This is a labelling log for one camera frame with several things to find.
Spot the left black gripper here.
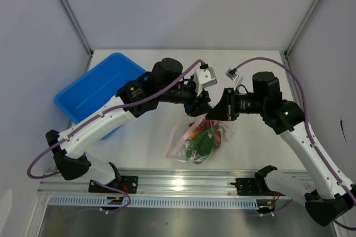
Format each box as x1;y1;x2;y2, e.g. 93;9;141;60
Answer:
158;78;214;117

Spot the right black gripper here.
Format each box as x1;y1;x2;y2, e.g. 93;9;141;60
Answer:
205;88;266;122

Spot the clear pink-dotted zip bag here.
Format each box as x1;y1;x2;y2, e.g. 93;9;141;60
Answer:
165;115;237;164

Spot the green toy cucumber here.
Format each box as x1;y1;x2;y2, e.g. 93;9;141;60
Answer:
186;135;213;164

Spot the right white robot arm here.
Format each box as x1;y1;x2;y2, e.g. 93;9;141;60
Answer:
206;72;355;226

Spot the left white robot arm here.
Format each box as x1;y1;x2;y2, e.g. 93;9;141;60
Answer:
46;58;217;192

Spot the blue plastic bin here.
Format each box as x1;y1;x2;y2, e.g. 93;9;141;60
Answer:
55;53;146;124

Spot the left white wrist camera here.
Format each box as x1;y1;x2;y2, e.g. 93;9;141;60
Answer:
193;67;217;96

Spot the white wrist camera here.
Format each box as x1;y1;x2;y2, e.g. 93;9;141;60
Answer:
225;68;243;87
193;67;217;96

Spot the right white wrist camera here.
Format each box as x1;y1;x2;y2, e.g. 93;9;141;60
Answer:
225;68;243;87

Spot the aluminium mounting rail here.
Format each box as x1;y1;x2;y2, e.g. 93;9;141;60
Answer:
37;169;256;198

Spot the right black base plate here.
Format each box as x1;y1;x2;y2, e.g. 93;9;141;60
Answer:
230;177;284;196

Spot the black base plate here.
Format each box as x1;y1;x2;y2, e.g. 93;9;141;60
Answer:
230;177;284;196
88;176;139;194

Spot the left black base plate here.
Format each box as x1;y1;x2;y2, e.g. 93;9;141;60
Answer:
88;176;139;194

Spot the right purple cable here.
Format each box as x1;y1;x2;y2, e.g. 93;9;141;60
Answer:
235;57;356;231

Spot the white slotted cable duct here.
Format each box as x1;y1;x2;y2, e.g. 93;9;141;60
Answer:
48;195;259;210

